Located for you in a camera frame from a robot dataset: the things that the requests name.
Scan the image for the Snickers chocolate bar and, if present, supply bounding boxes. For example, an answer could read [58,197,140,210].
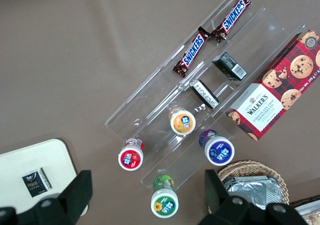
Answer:
[211,0,252,42]
[173,26,210,78]

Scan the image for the light wicker basket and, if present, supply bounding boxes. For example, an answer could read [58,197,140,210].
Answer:
[216,159,291,208]

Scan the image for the white plastic bin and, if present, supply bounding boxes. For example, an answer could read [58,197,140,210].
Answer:
[289,194,320,213]

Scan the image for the cracker snack packet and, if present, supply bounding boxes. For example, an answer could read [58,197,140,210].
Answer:
[301,210,320,225]

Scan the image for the red Walkers shortbread box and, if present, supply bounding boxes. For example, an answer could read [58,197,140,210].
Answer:
[224,29,320,142]

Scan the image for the small black box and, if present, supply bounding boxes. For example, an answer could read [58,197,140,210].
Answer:
[211,51,248,82]
[189,79,221,110]

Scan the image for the black sachet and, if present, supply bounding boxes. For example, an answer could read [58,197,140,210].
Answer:
[21,167,53,198]

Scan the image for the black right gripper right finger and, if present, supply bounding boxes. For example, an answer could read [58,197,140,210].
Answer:
[197,169,308,225]

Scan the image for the purple gum jar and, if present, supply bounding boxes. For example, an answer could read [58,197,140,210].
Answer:
[198,129,235,166]

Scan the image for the silver foil packets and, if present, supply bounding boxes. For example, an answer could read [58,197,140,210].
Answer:
[222,175,283,211]

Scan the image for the orange gum jar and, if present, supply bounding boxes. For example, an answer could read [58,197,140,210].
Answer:
[168,106,196,136]

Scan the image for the red gum jar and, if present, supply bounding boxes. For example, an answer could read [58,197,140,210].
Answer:
[117,136,146,171]

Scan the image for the green gum jar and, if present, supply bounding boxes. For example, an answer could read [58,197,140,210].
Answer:
[150,174,180,219]

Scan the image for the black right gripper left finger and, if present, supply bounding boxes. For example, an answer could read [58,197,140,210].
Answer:
[0,169,94,225]

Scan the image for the cream plastic tray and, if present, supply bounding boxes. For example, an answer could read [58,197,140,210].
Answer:
[0,138,90,216]

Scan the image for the clear acrylic stepped shelf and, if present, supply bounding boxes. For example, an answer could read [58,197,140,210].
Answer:
[104,0,312,194]

